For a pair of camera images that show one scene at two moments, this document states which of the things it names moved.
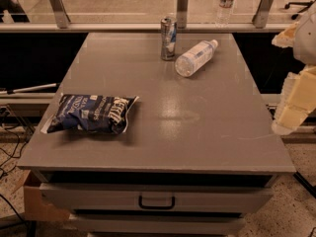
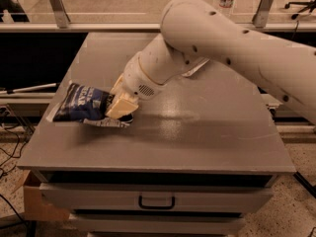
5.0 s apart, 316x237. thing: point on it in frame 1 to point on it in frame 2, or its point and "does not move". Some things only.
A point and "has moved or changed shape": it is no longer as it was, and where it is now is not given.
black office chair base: (307, 4) does not move
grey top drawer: (161, 197) does not move
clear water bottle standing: (226, 4) does not move
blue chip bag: (89, 114) has moved or changed shape
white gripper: (306, 41) to (137, 79)
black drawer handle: (155, 207) does not move
